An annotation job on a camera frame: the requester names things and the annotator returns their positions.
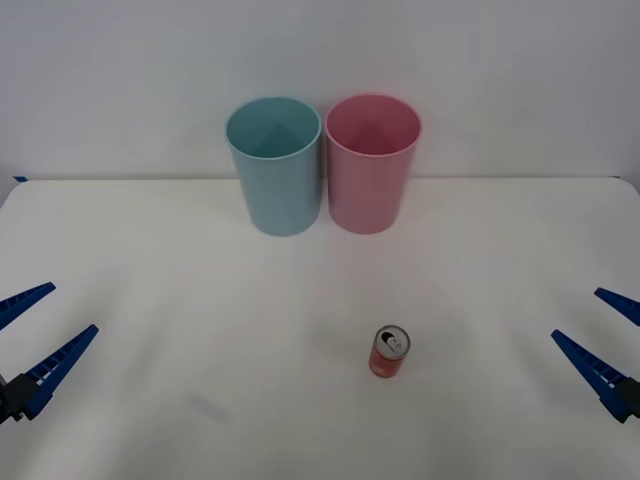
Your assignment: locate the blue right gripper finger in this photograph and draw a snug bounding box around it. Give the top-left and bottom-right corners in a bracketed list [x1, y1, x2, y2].
[550, 328, 640, 425]
[593, 287, 640, 327]

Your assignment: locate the pale blue plastic bin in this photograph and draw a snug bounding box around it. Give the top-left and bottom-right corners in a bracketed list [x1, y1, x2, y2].
[224, 96, 322, 238]

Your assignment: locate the red drink can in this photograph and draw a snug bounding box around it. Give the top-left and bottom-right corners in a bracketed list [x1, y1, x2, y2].
[368, 324, 412, 380]

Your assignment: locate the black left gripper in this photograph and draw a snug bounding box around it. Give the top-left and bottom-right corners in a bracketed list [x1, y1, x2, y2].
[0, 282, 100, 426]

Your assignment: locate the pink plastic bin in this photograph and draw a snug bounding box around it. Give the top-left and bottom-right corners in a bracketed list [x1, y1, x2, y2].
[323, 92, 424, 235]

